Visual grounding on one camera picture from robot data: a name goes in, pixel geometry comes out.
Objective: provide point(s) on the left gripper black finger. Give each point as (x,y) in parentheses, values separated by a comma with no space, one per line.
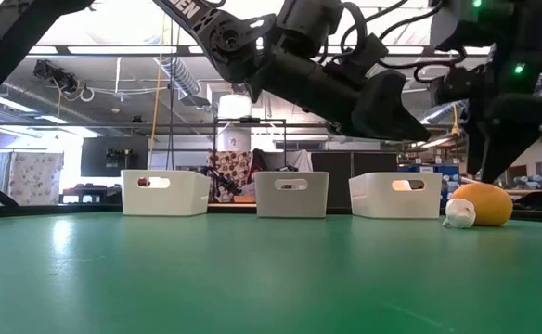
(387,97)
(366,129)

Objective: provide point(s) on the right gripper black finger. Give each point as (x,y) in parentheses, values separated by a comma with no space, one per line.
(475,148)
(498,148)

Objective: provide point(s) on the round orange fruit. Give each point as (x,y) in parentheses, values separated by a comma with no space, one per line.
(489,204)

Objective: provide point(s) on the white garlic bulb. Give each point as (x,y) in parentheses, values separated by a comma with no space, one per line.
(460,214)

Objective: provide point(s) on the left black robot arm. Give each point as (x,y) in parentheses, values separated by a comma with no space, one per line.
(2,42)

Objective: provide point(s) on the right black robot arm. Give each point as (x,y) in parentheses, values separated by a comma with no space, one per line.
(521,28)

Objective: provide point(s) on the background black robot arm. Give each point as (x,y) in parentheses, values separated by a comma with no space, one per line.
(222,181)

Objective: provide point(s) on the black curtain partition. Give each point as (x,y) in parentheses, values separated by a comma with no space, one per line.
(340,162)

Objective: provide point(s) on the wooden top workbench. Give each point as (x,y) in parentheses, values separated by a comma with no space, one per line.
(540,191)

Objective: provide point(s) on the white sheet curtain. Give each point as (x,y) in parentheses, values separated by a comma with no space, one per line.
(301,160)

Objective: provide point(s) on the white hanging cylinder lamp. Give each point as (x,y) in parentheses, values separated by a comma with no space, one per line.
(234,106)

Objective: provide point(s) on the white sign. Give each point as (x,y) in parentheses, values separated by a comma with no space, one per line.
(234,139)

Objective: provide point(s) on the circle patterned curtain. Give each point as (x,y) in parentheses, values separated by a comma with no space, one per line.
(231,162)

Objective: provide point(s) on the small red round object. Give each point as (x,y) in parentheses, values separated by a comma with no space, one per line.
(144,182)

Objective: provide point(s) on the white ceiling light strip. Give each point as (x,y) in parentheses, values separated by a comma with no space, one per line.
(43,49)
(122,49)

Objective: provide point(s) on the floral curtain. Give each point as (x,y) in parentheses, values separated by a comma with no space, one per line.
(34,178)

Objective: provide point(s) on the large silver air duct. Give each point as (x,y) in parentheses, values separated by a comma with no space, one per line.
(442,113)

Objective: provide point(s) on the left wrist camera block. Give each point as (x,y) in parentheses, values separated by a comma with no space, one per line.
(359,55)

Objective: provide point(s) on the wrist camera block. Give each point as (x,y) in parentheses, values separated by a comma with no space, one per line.
(456,88)
(359,55)

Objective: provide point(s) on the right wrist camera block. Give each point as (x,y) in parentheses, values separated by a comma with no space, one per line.
(456,88)

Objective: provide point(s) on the silver spiral duct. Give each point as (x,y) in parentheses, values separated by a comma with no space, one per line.
(183,76)

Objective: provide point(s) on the black wall board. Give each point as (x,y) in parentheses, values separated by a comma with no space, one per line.
(94,158)

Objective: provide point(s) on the black ceiling camera cluster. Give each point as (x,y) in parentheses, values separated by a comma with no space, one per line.
(55,74)

